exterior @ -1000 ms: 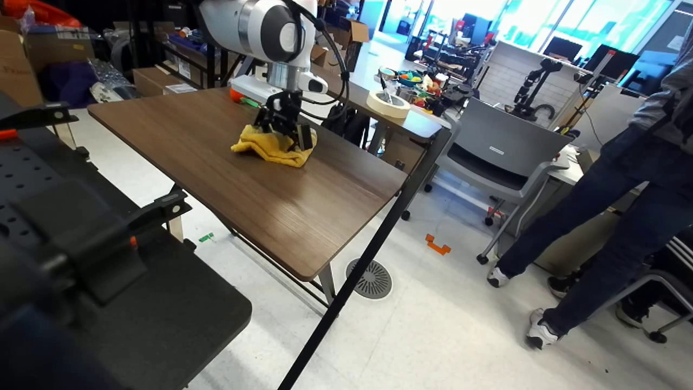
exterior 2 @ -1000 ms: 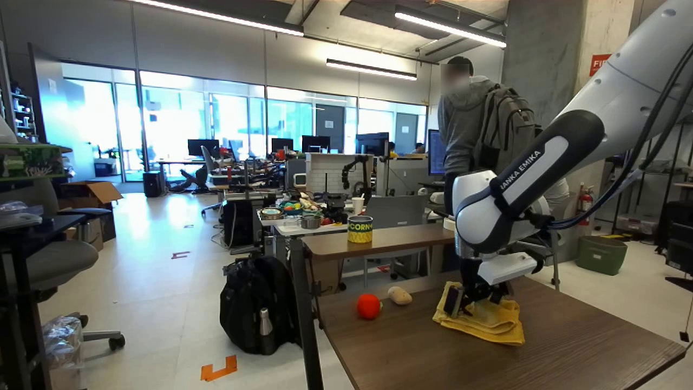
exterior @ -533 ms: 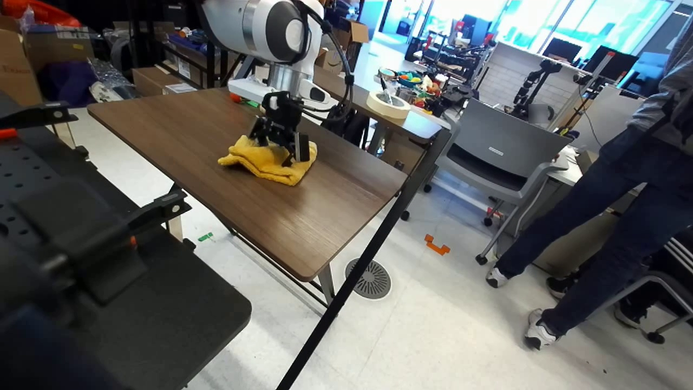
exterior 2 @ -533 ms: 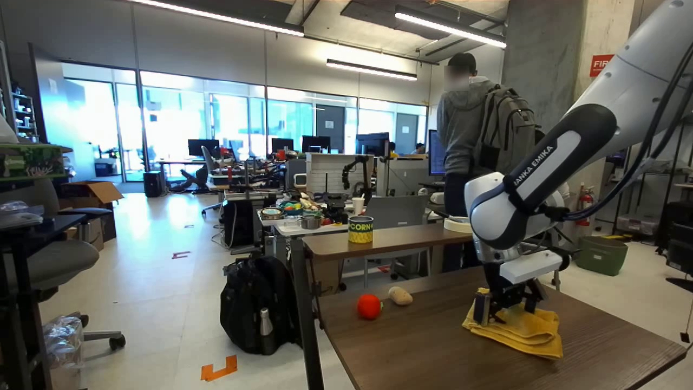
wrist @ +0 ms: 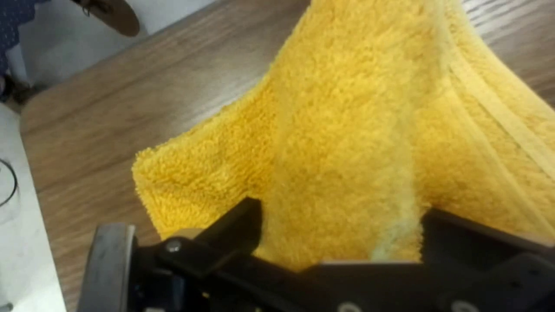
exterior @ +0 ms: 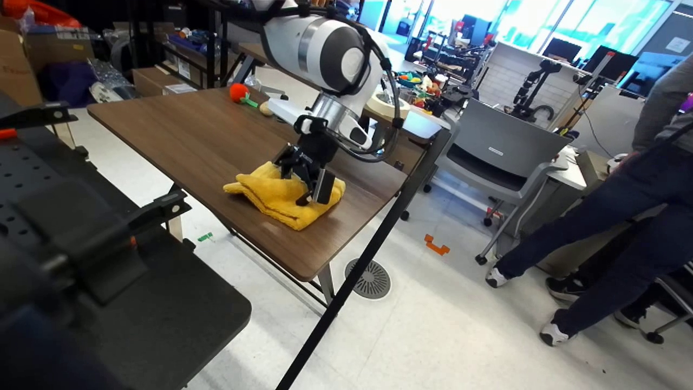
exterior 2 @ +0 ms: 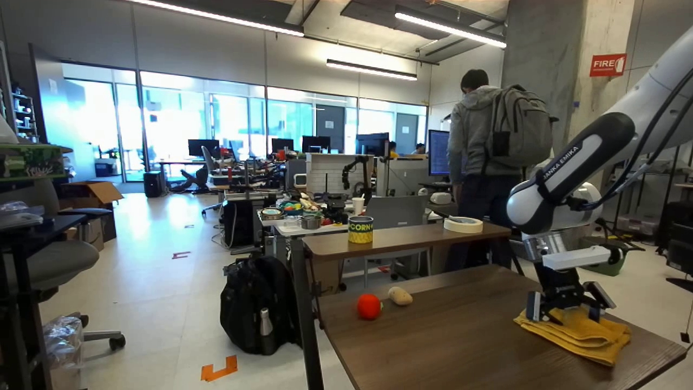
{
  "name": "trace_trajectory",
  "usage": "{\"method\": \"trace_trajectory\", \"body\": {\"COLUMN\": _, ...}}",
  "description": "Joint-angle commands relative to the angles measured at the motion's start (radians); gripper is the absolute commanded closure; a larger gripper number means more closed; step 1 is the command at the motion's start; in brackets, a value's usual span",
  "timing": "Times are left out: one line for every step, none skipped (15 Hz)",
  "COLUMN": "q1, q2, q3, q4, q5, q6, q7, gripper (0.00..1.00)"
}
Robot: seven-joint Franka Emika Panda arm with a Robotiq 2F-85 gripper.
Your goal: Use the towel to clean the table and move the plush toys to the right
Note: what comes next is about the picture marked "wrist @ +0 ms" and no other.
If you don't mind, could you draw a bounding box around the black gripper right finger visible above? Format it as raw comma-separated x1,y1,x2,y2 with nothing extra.
419,206,555,279

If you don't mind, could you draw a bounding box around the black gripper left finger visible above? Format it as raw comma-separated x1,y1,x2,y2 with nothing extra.
150,195,265,273

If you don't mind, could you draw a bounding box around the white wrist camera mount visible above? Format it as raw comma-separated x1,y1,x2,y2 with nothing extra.
76,223,138,312

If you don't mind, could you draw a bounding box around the yellow towel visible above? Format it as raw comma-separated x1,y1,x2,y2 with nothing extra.
130,0,555,273

